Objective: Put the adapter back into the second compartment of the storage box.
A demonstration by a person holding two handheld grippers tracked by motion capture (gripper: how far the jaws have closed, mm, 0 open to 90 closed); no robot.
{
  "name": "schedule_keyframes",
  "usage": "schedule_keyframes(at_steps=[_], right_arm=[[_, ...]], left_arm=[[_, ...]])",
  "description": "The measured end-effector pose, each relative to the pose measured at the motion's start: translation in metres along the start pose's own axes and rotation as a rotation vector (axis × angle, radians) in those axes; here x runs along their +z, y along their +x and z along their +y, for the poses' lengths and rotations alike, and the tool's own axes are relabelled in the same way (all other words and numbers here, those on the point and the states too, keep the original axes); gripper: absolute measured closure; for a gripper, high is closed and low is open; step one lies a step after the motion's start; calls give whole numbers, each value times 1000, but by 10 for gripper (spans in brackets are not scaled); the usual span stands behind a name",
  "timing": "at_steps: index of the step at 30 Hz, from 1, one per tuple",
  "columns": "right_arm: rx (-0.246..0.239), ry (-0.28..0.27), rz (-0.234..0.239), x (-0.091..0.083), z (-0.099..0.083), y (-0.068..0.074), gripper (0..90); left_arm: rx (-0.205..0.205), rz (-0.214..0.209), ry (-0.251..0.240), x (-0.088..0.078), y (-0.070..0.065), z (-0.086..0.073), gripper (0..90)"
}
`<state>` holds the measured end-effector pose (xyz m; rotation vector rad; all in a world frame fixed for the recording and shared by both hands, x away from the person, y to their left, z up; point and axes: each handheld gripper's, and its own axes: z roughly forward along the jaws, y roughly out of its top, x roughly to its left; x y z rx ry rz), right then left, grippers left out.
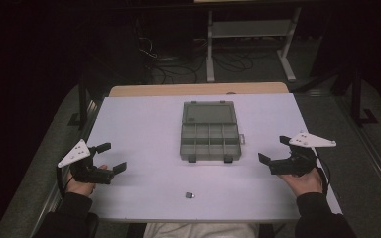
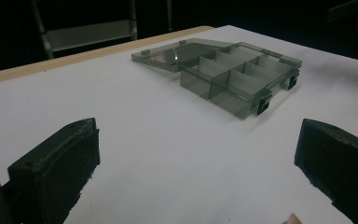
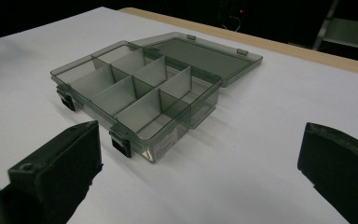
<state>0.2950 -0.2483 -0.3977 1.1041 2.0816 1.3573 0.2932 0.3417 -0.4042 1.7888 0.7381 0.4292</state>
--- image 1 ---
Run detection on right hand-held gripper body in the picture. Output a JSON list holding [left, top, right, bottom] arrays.
[[269, 131, 337, 178]]

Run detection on grey clear plastic organizer box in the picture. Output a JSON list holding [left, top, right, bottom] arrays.
[[179, 100, 247, 164]]

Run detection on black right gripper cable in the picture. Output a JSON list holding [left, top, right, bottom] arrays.
[[315, 155, 332, 196]]

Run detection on white metal stand frame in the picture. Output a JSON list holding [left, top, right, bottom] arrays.
[[205, 6, 303, 84]]

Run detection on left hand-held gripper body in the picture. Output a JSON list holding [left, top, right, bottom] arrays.
[[57, 138, 116, 185]]

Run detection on black floor cables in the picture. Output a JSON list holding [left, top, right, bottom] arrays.
[[138, 35, 257, 85]]

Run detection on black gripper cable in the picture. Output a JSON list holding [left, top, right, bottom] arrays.
[[315, 155, 332, 196], [56, 165, 74, 199]]

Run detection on person's left hand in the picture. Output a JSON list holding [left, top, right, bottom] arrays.
[[64, 164, 109, 198]]

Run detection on person's light trousers lap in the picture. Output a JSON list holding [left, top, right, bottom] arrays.
[[142, 222, 260, 238]]

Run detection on black metal stand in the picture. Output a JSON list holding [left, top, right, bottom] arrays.
[[348, 63, 380, 128], [66, 73, 95, 131]]

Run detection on wooden table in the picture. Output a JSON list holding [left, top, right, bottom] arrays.
[[108, 81, 290, 98]]

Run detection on person's right hand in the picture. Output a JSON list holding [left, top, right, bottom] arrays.
[[277, 167, 325, 198]]

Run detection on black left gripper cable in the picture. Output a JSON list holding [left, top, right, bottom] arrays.
[[56, 165, 74, 199]]

